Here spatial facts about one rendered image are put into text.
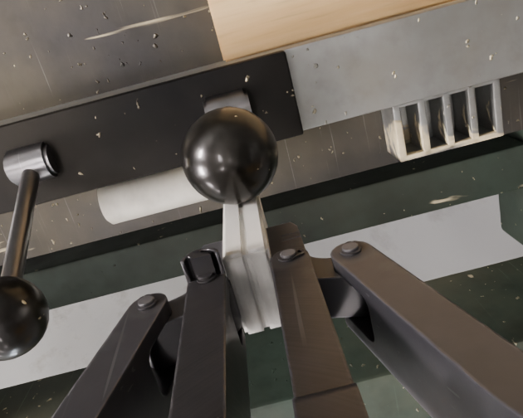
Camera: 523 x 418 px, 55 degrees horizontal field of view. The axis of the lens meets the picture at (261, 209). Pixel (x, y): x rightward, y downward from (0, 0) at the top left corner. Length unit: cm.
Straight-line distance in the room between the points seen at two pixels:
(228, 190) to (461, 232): 193
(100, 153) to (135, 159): 2
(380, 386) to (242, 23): 27
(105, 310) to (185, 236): 313
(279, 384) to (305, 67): 24
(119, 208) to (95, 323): 323
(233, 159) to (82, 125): 15
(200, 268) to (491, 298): 34
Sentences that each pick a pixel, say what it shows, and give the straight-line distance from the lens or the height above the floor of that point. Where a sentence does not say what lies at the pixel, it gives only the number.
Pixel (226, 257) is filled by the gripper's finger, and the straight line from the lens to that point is 16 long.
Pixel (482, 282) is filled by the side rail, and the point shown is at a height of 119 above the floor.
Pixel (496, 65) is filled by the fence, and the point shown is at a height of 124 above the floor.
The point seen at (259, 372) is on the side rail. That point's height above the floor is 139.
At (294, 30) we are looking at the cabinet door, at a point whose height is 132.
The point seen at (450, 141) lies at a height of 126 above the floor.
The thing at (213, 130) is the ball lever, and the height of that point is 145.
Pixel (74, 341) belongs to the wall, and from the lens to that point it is 356.
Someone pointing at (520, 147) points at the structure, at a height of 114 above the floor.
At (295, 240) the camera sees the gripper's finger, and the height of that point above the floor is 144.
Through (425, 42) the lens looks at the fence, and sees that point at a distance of 33.
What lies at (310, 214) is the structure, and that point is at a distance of 43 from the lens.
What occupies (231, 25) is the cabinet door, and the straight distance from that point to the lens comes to 33.
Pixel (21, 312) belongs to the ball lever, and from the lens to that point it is 24.
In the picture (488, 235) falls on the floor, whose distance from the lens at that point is 204.
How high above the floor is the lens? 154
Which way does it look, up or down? 30 degrees down
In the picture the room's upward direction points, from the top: 118 degrees counter-clockwise
